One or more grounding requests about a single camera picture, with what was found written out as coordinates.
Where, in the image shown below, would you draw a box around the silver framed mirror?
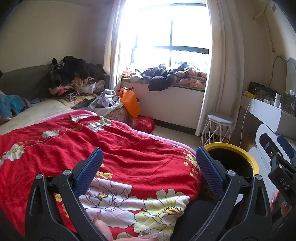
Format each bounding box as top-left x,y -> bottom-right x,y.
274,54 -> 296,95

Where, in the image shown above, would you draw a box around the person's leg in black pants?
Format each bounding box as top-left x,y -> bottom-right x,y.
170,199 -> 220,241

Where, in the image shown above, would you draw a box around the window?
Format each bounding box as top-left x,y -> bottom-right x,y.
118,0 -> 212,70

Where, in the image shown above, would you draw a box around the black bin with yellow rim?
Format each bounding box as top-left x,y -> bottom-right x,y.
205,142 -> 259,181

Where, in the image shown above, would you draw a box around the pile of clothes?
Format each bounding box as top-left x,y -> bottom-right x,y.
48,56 -> 109,108

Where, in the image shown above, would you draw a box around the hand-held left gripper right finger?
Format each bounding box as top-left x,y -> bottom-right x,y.
186,146 -> 273,241

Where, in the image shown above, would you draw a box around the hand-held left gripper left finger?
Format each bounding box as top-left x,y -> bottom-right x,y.
25,148 -> 109,241

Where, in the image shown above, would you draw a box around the orange patterned quilt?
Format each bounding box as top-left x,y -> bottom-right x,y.
173,70 -> 208,88

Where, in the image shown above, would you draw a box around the white wire stool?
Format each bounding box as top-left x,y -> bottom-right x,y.
200,113 -> 236,146

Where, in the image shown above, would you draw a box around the white window seat cabinet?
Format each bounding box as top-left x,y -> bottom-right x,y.
120,74 -> 206,136

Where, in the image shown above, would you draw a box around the clear cosmetics organizer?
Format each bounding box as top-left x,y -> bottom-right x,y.
281,91 -> 296,112

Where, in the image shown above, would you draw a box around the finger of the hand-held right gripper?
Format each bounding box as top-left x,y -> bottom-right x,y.
258,134 -> 279,163
277,134 -> 296,164

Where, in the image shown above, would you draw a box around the cream curtain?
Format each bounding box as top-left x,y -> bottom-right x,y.
103,0 -> 130,90
195,0 -> 245,137

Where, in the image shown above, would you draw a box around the orange bag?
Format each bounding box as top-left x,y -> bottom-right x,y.
117,87 -> 141,118

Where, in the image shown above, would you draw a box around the person's right hand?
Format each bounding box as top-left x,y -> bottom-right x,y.
269,190 -> 293,215

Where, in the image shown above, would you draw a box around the person's left hand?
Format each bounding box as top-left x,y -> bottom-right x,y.
92,212 -> 160,241

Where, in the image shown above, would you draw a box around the dark green bag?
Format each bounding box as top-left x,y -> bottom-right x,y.
248,81 -> 275,99

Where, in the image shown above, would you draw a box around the white cable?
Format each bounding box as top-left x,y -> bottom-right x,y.
240,100 -> 255,146

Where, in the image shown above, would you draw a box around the blue patterned blanket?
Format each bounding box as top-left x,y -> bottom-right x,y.
0,94 -> 34,120

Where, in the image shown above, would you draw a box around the white and orange cloth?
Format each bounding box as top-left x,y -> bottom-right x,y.
121,67 -> 148,82

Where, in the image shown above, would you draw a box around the grey headboard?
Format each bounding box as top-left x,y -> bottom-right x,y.
0,64 -> 56,102

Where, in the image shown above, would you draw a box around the floral laundry basket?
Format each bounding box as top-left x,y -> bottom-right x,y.
102,105 -> 130,124

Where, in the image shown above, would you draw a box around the beige bed sheet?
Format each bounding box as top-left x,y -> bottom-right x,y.
0,100 -> 77,135

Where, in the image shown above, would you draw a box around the lavender and white clothes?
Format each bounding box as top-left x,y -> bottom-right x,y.
87,89 -> 124,114

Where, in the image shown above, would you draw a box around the red floral blanket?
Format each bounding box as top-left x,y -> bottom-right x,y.
0,110 -> 203,239

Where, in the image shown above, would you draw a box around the red plastic shopping bag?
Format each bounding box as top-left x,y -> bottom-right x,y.
133,116 -> 156,133

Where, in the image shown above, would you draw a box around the dark blue jacket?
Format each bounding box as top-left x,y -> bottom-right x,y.
140,62 -> 195,91

